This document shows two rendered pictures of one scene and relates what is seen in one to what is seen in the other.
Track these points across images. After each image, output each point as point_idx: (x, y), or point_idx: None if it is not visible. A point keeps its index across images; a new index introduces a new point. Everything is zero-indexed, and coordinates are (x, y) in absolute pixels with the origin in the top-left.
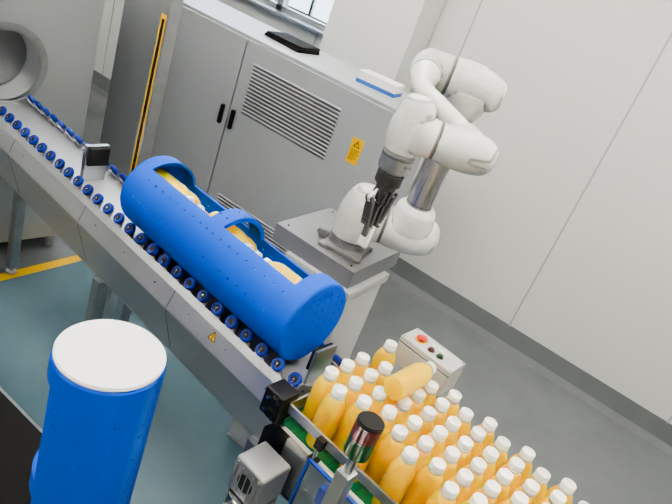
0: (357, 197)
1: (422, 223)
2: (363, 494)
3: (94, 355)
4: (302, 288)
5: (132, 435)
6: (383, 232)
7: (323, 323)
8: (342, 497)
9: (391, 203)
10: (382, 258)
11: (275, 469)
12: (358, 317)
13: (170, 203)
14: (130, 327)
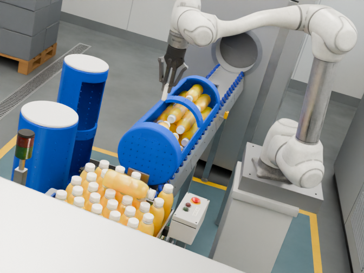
0: (273, 124)
1: (293, 150)
2: None
3: (42, 109)
4: (140, 124)
5: (32, 154)
6: (277, 155)
7: (156, 163)
8: None
9: (181, 72)
10: (290, 189)
11: None
12: (264, 235)
13: None
14: (73, 115)
